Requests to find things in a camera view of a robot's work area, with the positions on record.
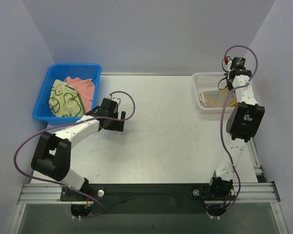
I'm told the yellow patterned towel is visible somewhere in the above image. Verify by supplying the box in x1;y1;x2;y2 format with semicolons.
203;89;230;108

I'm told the orange lion print towel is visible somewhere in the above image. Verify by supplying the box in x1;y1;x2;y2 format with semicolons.
198;92;206;107

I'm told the cream green patterned towel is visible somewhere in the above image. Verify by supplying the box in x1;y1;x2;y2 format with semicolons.
48;79;85;117

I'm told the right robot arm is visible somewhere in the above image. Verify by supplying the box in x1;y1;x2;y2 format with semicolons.
209;68;265;198

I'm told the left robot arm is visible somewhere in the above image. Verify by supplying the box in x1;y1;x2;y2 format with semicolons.
31;97;124;193

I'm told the white perforated plastic basket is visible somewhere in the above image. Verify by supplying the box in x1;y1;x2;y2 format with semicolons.
191;72;250;115

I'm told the pink towel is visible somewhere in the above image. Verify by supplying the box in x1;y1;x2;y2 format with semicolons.
65;77;95;112

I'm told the blue plastic bin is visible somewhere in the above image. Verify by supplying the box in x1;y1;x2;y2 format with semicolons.
33;63;102;126

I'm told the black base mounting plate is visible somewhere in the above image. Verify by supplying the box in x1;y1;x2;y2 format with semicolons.
60;183;234;215

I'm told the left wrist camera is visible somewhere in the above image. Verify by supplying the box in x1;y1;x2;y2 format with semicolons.
109;94;121;106

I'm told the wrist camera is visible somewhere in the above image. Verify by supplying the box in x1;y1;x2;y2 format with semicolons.
223;56;246;71
109;94;121;106

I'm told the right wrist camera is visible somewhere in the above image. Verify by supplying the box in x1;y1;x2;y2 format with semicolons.
223;56;246;71

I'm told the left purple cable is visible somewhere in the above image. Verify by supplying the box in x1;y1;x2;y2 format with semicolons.
14;91;136;217

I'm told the purple cable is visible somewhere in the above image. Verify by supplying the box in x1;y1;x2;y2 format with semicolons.
14;91;136;217
206;45;259;216

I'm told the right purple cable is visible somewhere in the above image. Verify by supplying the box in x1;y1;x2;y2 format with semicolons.
206;45;259;216

